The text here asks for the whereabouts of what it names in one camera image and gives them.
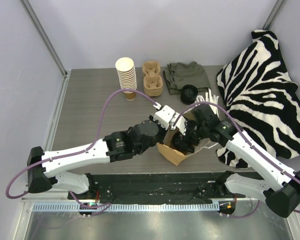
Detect brown paper bag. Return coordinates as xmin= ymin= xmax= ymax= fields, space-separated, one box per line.
xmin=157 ymin=110 xmax=217 ymax=166

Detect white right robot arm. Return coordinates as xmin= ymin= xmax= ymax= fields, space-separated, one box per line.
xmin=172 ymin=102 xmax=300 ymax=218

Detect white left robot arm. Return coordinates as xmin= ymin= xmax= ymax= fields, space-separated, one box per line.
xmin=27 ymin=116 xmax=170 ymax=200

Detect white wrapped straws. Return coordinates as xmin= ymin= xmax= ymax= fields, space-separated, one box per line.
xmin=195 ymin=88 xmax=219 ymax=105

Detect stack of black lids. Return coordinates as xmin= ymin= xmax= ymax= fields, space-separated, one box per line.
xmin=180 ymin=84 xmax=199 ymax=105

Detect stack of pulp cup carriers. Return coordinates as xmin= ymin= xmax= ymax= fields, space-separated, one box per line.
xmin=142 ymin=60 xmax=163 ymax=97

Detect olive green cloth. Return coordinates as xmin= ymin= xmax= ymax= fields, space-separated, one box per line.
xmin=162 ymin=61 xmax=211 ymax=95

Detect stack of white paper cups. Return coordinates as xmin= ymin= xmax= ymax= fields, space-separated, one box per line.
xmin=115 ymin=57 xmax=137 ymax=101

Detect zebra print blanket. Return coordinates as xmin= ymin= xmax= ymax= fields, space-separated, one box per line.
xmin=216 ymin=29 xmax=300 ymax=159

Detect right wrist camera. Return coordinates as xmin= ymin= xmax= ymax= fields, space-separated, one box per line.
xmin=170 ymin=115 xmax=187 ymax=136

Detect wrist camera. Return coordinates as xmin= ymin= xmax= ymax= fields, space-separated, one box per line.
xmin=153 ymin=105 xmax=176 ymax=130
xmin=170 ymin=115 xmax=187 ymax=136

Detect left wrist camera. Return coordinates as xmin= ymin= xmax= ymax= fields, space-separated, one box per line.
xmin=153 ymin=105 xmax=176 ymax=130

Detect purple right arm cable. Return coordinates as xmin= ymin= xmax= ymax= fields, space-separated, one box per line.
xmin=173 ymin=101 xmax=300 ymax=218

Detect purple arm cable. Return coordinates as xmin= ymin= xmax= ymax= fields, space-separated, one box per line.
xmin=173 ymin=101 xmax=300 ymax=218
xmin=4 ymin=88 xmax=161 ymax=218

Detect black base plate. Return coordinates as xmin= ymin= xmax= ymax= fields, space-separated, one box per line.
xmin=76 ymin=172 xmax=235 ymax=205

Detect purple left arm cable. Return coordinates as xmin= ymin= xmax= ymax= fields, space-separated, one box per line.
xmin=4 ymin=88 xmax=161 ymax=218

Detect white cable duct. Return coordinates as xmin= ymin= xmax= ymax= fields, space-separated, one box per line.
xmin=32 ymin=201 xmax=220 ymax=213

